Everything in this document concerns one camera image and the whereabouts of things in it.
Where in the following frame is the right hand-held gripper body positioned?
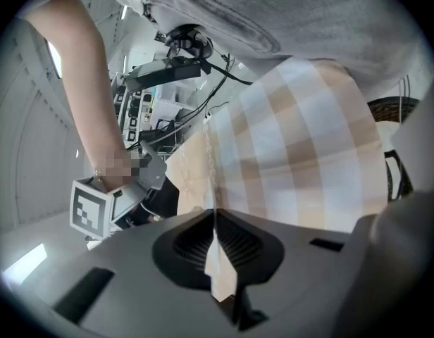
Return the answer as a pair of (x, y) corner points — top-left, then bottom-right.
(69, 139), (180, 241)

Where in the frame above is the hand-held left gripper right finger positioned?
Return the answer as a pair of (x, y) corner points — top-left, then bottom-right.
(217, 208), (352, 338)

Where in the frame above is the person's right hand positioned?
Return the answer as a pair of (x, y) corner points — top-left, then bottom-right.
(97, 151), (144, 192)

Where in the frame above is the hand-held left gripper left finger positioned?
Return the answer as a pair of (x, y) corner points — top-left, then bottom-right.
(54, 208), (239, 338)

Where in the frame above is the dark wicker stool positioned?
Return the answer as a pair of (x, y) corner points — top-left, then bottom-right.
(366, 96), (422, 204)

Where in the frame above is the beige checked tablecloth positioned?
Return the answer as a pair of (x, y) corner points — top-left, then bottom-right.
(163, 56), (390, 235)

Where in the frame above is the person's grey shirt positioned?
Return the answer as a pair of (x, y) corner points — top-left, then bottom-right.
(61, 0), (426, 98)

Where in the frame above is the person's right forearm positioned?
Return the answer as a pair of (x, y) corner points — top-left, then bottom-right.
(26, 0), (133, 182)

